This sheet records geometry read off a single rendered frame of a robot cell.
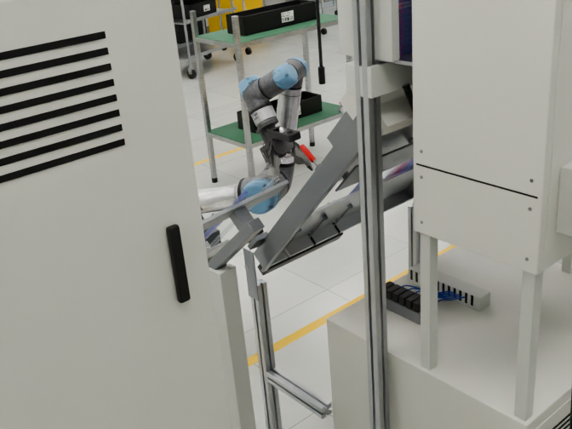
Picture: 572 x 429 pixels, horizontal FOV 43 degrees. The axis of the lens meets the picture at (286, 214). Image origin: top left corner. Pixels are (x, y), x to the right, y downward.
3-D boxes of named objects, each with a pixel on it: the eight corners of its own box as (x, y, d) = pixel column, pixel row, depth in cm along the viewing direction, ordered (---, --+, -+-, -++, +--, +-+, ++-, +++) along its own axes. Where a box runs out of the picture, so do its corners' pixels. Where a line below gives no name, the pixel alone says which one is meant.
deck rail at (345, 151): (263, 269, 225) (253, 253, 227) (268, 267, 226) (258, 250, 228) (371, 135, 169) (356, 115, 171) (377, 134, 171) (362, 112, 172)
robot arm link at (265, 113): (276, 103, 234) (256, 109, 229) (282, 116, 234) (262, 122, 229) (265, 111, 240) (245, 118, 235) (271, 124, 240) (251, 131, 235)
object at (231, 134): (210, 181, 482) (187, 11, 436) (312, 144, 533) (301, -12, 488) (254, 199, 449) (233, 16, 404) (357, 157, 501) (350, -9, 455)
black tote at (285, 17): (244, 36, 430) (243, 16, 425) (227, 33, 442) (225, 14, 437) (316, 19, 462) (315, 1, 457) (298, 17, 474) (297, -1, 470)
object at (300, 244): (268, 267, 227) (256, 248, 228) (409, 200, 264) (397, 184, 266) (270, 265, 226) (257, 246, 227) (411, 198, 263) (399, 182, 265)
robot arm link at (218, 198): (166, 214, 279) (294, 197, 254) (145, 231, 266) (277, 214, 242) (155, 185, 275) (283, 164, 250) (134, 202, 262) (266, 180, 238)
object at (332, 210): (265, 259, 226) (260, 250, 227) (407, 192, 264) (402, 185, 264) (288, 229, 211) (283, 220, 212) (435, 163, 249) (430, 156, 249)
